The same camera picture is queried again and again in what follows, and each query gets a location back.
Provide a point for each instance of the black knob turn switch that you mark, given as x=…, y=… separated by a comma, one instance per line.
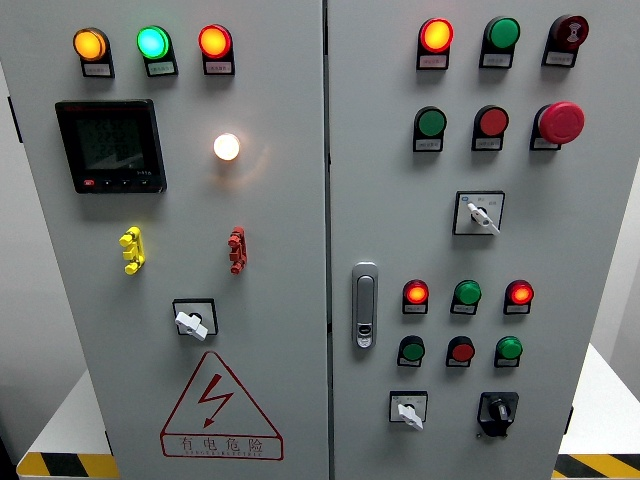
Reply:
x=499, y=411

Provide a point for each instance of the pale grey cabinet door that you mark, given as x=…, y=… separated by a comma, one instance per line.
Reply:
x=280, y=225
x=550, y=250

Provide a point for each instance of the silver door lock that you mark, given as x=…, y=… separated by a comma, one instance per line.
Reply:
x=365, y=300

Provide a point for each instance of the small red indicator lamp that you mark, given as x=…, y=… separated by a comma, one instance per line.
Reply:
x=416, y=293
x=520, y=293

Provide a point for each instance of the small label plate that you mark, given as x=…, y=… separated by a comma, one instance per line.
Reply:
x=486, y=144
x=219, y=67
x=408, y=363
x=462, y=309
x=433, y=61
x=544, y=144
x=457, y=364
x=97, y=69
x=495, y=60
x=428, y=145
x=414, y=309
x=506, y=363
x=161, y=68
x=516, y=309
x=558, y=58

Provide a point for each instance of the white indicator lamp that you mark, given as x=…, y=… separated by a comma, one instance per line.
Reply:
x=226, y=147

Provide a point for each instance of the small green push button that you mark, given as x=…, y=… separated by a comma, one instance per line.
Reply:
x=413, y=351

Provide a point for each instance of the small green indicator lamp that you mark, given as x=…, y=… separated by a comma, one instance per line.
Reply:
x=468, y=292
x=510, y=348

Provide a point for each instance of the large green push button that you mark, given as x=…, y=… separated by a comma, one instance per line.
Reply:
x=431, y=122

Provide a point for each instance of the small red push button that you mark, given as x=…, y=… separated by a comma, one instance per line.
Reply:
x=462, y=351

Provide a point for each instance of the large red push button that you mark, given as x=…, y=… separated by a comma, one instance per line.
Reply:
x=493, y=121

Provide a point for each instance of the large red indicator lamp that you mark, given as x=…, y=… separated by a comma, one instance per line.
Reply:
x=215, y=42
x=436, y=35

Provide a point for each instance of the red warning triangle sticker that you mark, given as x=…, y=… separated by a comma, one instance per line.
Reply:
x=220, y=442

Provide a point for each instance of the black digital meter display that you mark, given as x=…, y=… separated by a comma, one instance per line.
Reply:
x=112, y=145

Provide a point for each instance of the large green indicator lamp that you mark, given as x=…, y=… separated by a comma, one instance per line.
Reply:
x=152, y=42
x=503, y=33

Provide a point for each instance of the large red stop button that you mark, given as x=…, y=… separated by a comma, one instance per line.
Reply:
x=561, y=123

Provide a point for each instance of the black door hinge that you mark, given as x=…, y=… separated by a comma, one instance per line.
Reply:
x=15, y=120
x=569, y=420
x=108, y=442

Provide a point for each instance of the large yellow indicator lamp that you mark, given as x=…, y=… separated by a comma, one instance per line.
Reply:
x=90, y=45

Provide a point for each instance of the dark red buzzer lamp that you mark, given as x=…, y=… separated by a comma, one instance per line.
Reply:
x=571, y=31

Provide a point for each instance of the black yellow striped tape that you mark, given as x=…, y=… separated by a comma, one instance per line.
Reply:
x=600, y=466
x=65, y=466

